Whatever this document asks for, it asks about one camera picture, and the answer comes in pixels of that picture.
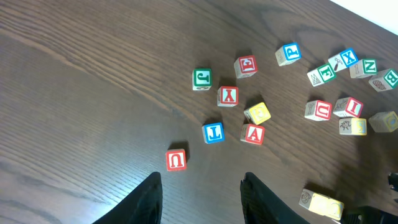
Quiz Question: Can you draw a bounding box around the blue P block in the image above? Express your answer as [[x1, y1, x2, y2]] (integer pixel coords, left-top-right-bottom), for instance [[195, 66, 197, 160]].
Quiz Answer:
[[275, 42, 302, 67]]

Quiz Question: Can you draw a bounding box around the blue X block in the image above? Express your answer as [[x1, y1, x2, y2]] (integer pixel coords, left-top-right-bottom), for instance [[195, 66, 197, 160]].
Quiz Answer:
[[328, 48, 359, 72]]

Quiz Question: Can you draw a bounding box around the yellow block left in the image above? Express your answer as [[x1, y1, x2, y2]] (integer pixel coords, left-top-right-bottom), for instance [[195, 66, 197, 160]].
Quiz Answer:
[[244, 102, 271, 125]]

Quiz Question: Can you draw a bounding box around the yellow O block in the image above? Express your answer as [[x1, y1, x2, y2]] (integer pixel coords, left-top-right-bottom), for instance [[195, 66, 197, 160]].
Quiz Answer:
[[298, 189, 328, 215]]

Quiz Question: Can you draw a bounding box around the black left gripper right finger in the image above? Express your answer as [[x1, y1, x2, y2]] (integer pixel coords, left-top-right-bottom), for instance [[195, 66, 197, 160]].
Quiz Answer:
[[240, 172, 308, 224]]

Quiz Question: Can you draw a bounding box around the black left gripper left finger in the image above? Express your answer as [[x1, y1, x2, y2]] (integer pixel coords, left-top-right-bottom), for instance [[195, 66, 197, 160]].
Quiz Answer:
[[93, 172, 163, 224]]

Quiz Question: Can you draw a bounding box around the red Y block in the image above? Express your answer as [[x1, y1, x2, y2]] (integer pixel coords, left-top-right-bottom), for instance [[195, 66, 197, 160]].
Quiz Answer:
[[217, 86, 239, 107]]

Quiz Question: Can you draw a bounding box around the green B block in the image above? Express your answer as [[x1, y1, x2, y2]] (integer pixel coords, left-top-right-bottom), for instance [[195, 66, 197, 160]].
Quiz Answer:
[[369, 68, 398, 92]]

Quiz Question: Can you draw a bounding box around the red A block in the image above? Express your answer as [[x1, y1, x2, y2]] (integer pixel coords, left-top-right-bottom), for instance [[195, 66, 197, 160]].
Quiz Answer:
[[240, 124, 265, 145]]

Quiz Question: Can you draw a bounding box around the red E block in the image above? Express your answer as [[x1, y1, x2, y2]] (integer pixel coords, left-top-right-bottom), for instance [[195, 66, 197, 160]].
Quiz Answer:
[[234, 55, 258, 79]]

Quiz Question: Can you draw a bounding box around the red u block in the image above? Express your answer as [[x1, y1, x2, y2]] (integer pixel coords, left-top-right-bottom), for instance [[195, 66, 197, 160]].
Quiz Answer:
[[304, 100, 332, 121], [165, 149, 187, 172]]

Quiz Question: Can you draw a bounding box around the red U block centre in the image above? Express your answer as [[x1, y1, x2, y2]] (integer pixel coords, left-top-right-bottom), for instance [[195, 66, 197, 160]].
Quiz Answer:
[[304, 100, 332, 121]]

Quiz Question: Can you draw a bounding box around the yellow block upper centre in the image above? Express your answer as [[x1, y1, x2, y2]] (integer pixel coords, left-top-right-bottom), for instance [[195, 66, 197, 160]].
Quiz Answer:
[[369, 111, 397, 133]]

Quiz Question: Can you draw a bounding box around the red U block left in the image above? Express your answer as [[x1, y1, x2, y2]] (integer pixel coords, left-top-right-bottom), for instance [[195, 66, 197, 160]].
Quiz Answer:
[[165, 149, 187, 172]]

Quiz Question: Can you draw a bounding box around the blue J block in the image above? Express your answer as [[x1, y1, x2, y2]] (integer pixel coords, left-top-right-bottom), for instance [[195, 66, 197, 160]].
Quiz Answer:
[[202, 122, 225, 144]]

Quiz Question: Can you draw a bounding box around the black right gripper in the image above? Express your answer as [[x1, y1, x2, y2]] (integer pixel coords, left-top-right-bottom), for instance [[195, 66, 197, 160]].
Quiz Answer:
[[341, 172, 397, 224]]

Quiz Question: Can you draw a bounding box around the red I block left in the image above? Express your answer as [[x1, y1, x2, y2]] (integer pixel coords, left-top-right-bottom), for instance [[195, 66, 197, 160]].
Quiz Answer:
[[333, 97, 363, 118]]

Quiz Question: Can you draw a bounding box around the yellow C block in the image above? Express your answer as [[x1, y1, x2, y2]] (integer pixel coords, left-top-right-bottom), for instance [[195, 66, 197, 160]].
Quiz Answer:
[[324, 198, 345, 221]]

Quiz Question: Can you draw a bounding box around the green N block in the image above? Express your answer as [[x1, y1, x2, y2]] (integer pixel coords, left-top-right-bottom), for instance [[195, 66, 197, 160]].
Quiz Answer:
[[349, 58, 377, 78]]

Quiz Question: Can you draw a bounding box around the green E block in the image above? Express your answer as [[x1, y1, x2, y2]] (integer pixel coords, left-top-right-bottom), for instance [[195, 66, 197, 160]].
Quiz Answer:
[[307, 63, 336, 86]]

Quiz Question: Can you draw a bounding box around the yellow S block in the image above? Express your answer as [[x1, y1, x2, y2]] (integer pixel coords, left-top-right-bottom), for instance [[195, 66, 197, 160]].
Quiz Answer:
[[338, 118, 368, 136]]

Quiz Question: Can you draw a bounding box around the green J block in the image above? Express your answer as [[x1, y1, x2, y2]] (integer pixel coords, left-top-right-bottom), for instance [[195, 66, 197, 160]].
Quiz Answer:
[[192, 68, 212, 91]]

